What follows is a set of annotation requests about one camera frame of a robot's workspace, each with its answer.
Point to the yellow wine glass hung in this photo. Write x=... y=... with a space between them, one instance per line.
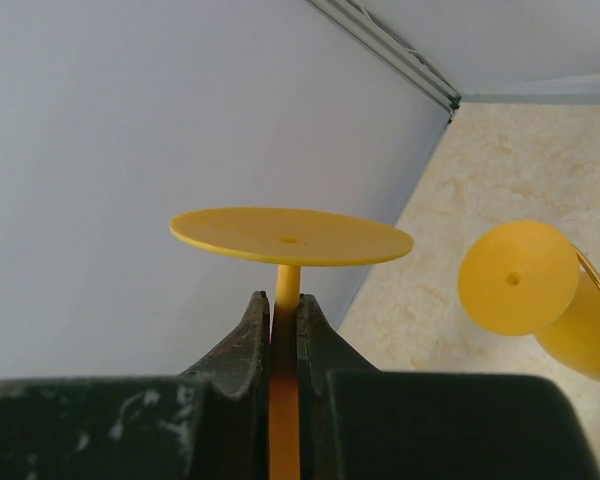
x=523 y=278

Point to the gold wire wine glass rack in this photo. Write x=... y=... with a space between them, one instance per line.
x=588 y=267

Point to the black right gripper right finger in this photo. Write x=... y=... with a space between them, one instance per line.
x=359 y=422

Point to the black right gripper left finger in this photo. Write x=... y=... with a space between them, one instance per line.
x=208 y=422

